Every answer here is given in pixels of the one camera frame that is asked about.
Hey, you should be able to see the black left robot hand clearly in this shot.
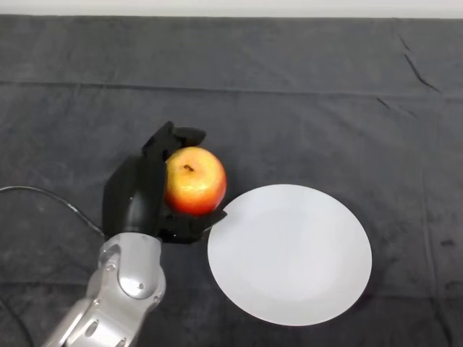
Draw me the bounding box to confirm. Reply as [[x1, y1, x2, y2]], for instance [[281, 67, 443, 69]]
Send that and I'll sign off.
[[101, 121, 228, 246]]

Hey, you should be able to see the red yellow apple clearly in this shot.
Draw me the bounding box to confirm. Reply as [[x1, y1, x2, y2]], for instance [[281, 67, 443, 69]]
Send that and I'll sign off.
[[164, 146, 228, 217]]

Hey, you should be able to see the white round plate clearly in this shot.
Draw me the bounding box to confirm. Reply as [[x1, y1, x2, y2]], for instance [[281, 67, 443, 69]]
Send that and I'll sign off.
[[207, 184, 373, 327]]

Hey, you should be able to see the black cloth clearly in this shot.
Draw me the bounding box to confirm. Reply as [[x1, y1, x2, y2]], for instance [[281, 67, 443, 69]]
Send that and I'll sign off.
[[0, 13, 463, 347]]

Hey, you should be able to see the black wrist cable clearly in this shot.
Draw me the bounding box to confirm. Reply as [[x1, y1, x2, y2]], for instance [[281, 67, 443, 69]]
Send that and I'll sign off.
[[0, 185, 106, 347]]

